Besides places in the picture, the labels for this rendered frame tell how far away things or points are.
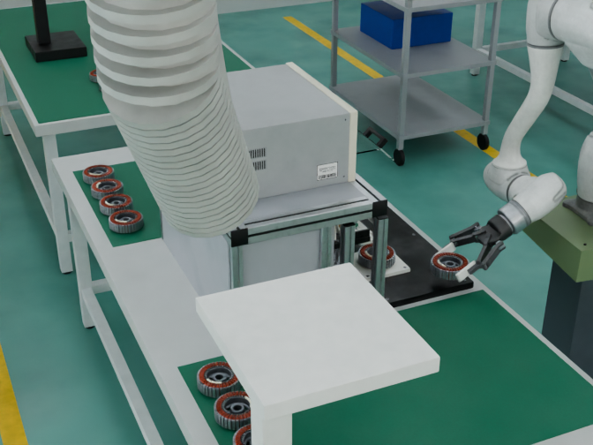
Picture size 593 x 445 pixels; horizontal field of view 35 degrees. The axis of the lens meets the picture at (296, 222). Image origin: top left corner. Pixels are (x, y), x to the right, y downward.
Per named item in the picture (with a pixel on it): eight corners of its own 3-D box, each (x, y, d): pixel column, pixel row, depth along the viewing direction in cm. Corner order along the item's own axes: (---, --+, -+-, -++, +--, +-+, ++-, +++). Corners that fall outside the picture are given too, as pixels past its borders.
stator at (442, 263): (455, 258, 282) (456, 247, 280) (476, 276, 273) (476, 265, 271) (423, 266, 278) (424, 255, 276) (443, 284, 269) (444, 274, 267)
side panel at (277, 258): (325, 322, 261) (327, 221, 246) (329, 328, 259) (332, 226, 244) (230, 346, 251) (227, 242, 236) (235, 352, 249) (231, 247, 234)
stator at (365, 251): (380, 248, 291) (380, 238, 289) (402, 264, 283) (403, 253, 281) (350, 258, 286) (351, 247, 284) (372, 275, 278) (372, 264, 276)
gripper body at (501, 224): (517, 238, 275) (492, 257, 274) (500, 225, 282) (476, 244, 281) (510, 221, 271) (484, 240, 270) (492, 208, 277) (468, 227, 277)
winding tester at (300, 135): (291, 124, 292) (292, 61, 283) (355, 181, 257) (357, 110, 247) (171, 145, 278) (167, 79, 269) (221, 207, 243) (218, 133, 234)
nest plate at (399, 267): (386, 248, 294) (386, 245, 293) (409, 271, 282) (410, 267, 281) (343, 258, 288) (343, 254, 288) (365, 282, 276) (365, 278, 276)
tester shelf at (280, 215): (286, 124, 304) (286, 111, 302) (386, 214, 249) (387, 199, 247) (154, 146, 288) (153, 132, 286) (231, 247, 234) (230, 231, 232)
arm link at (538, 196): (536, 231, 275) (512, 214, 286) (578, 199, 276) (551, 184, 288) (524, 205, 269) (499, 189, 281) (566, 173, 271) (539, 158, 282)
